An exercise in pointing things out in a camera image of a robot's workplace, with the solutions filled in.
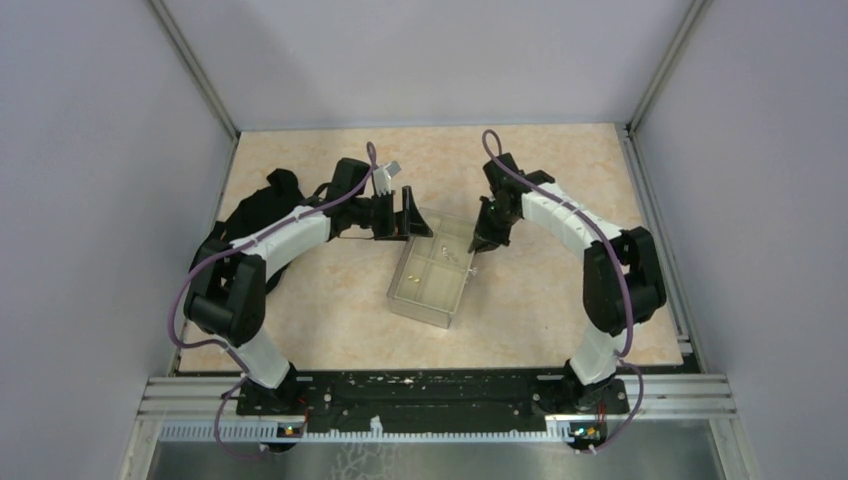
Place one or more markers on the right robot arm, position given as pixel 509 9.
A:
pixel 623 284

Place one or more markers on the clear plastic box cover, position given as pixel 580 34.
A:
pixel 440 223

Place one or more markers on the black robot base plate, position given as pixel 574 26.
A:
pixel 436 401

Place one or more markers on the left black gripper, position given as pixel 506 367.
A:
pixel 413 223

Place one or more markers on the small silver earring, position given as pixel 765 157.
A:
pixel 449 255

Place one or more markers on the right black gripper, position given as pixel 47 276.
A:
pixel 484 238

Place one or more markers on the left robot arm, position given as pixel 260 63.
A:
pixel 237 324

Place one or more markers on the black cloth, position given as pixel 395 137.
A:
pixel 262 236

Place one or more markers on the white slotted cable duct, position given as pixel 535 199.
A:
pixel 278 432

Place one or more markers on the beige compartment tray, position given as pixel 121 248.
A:
pixel 442 282

